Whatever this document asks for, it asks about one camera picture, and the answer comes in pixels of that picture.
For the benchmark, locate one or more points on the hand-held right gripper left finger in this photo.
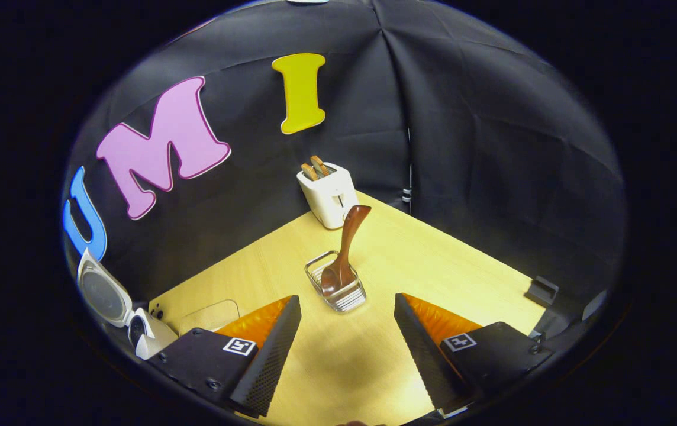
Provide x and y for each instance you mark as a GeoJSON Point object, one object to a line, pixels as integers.
{"type": "Point", "coordinates": [273, 355]}

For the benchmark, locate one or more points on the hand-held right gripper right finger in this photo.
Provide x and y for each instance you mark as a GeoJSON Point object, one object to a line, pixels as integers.
{"type": "Point", "coordinates": [421, 355]}

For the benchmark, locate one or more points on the clear rice container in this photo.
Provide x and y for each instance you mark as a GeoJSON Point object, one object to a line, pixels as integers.
{"type": "Point", "coordinates": [211, 316]}

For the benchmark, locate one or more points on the brown wooden spoon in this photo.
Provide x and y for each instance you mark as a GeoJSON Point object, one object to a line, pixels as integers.
{"type": "Point", "coordinates": [347, 242]}

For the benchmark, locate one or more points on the white rice cooker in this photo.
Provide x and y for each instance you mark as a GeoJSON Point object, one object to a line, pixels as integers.
{"type": "Point", "coordinates": [108, 296]}

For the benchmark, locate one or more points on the white toaster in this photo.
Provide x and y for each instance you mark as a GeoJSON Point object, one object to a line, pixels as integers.
{"type": "Point", "coordinates": [329, 198]}

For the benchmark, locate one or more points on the toasted bread slice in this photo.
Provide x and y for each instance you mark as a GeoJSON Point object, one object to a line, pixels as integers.
{"type": "Point", "coordinates": [319, 165]}
{"type": "Point", "coordinates": [309, 172]}

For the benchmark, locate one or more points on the black backdrop cloth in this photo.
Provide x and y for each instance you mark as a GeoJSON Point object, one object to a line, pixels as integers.
{"type": "Point", "coordinates": [463, 148]}

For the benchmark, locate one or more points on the small black bracket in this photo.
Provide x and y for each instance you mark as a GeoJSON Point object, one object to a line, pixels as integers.
{"type": "Point", "coordinates": [542, 291]}

